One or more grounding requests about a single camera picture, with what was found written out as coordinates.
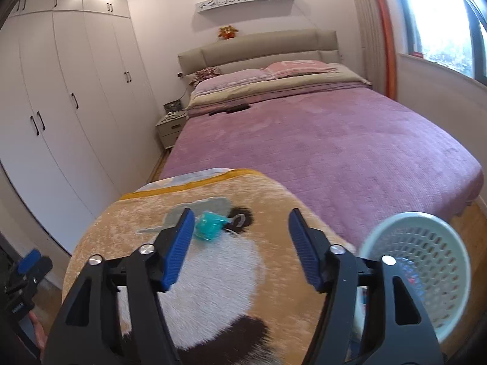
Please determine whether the floral cushion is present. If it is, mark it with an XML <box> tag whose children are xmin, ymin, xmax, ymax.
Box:
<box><xmin>193</xmin><ymin>66</ymin><xmax>222</xmax><ymax>84</ymax></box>

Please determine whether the pale green plastic basket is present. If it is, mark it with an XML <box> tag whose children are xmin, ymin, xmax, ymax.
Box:
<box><xmin>358</xmin><ymin>212</ymin><xmax>472</xmax><ymax>345</ymax></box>

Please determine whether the plain pink pillow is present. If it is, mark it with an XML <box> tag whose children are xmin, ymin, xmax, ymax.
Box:
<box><xmin>194</xmin><ymin>69</ymin><xmax>269</xmax><ymax>94</ymax></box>

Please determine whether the yellow printed blanket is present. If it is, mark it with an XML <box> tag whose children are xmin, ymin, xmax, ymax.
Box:
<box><xmin>63</xmin><ymin>169</ymin><xmax>358</xmax><ymax>365</ymax></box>

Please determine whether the white wardrobe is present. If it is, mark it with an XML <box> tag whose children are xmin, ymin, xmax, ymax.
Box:
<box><xmin>0</xmin><ymin>0</ymin><xmax>162</xmax><ymax>255</ymax></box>

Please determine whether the purple bedspread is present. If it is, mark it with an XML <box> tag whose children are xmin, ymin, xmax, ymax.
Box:
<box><xmin>160</xmin><ymin>85</ymin><xmax>484</xmax><ymax>244</ymax></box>

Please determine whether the beige and orange curtain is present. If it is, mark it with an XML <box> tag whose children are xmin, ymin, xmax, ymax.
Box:
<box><xmin>350</xmin><ymin>0</ymin><xmax>398</xmax><ymax>101</ymax></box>

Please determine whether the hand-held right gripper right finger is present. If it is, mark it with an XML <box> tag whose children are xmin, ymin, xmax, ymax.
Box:
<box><xmin>288</xmin><ymin>208</ymin><xmax>444</xmax><ymax>365</ymax></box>

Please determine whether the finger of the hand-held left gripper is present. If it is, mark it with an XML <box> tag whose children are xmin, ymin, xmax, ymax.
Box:
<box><xmin>14</xmin><ymin>249</ymin><xmax>53</xmax><ymax>287</ymax></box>

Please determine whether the beige upholstered bed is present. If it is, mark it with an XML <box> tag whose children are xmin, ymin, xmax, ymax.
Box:
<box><xmin>160</xmin><ymin>28</ymin><xmax>484</xmax><ymax>244</ymax></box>

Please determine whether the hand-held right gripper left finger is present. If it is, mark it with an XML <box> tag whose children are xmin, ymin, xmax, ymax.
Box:
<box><xmin>42</xmin><ymin>207</ymin><xmax>195</xmax><ymax>365</ymax></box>

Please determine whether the person's left hand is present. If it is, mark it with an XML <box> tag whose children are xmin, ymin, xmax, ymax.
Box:
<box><xmin>30</xmin><ymin>312</ymin><xmax>48</xmax><ymax>350</ymax></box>

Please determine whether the dark framed window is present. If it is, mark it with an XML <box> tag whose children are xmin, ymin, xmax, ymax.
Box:
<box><xmin>392</xmin><ymin>0</ymin><xmax>487</xmax><ymax>84</ymax></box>

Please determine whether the pink patterned pillow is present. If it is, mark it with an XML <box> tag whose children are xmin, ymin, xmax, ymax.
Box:
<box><xmin>264</xmin><ymin>60</ymin><xmax>337</xmax><ymax>80</ymax></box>

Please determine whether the white carved wall shelf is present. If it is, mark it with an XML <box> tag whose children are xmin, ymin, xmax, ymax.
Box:
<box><xmin>196</xmin><ymin>0</ymin><xmax>296</xmax><ymax>14</ymax></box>

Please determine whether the beige nightstand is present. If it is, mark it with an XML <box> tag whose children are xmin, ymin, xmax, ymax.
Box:
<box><xmin>156</xmin><ymin>111</ymin><xmax>189</xmax><ymax>149</ymax></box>

